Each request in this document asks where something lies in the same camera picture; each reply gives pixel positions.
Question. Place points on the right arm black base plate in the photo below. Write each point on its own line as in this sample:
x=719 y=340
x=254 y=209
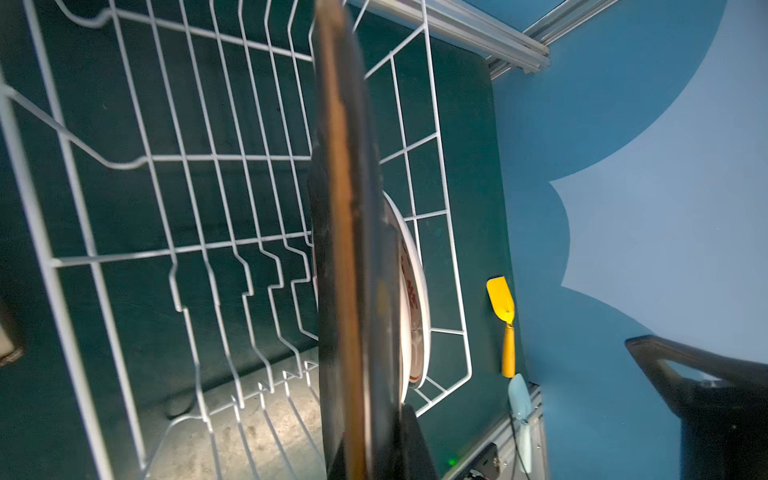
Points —
x=485 y=465

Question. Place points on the light blue toy spatula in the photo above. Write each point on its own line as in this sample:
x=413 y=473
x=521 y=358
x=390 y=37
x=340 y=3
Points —
x=520 y=410

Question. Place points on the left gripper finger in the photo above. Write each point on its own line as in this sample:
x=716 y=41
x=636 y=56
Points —
x=721 y=402

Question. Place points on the yellow toy spatula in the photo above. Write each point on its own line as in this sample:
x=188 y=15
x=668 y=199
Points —
x=504 y=308

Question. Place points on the aluminium rail base frame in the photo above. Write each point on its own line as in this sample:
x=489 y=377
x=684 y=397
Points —
x=501 y=435

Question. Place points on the white wire dish rack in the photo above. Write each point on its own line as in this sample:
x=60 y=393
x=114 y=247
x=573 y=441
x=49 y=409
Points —
x=156 y=240

